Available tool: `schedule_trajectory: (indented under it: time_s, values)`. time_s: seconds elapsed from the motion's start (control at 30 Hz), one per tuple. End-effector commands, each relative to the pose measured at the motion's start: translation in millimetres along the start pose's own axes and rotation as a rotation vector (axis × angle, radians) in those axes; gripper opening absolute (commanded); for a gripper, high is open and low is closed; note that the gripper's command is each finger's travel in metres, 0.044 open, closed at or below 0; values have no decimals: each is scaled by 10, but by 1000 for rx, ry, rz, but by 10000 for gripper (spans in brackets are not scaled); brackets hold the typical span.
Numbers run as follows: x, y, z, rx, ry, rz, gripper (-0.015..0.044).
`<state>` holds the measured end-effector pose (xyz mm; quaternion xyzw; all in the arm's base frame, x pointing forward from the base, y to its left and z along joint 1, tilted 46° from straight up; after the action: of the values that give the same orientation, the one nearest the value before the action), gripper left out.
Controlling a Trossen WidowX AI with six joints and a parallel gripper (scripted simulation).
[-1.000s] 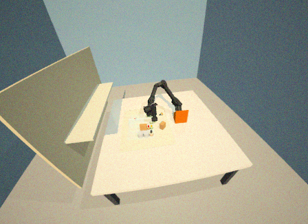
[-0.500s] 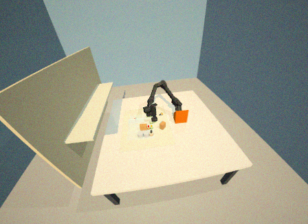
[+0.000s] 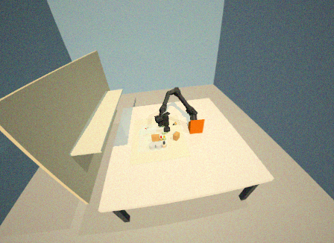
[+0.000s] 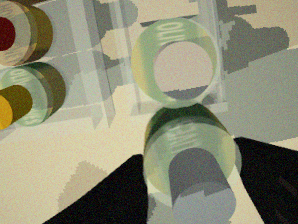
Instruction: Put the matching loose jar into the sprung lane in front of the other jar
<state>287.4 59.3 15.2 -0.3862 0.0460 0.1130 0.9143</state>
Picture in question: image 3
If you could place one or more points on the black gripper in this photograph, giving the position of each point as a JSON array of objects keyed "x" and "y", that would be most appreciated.
[{"x": 166, "y": 128}]

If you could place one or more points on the grey cylinder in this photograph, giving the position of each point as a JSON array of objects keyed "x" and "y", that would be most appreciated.
[
  {"x": 158, "y": 145},
  {"x": 152, "y": 145}
]

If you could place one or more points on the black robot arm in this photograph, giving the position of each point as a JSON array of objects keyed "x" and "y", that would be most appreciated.
[{"x": 164, "y": 116}]

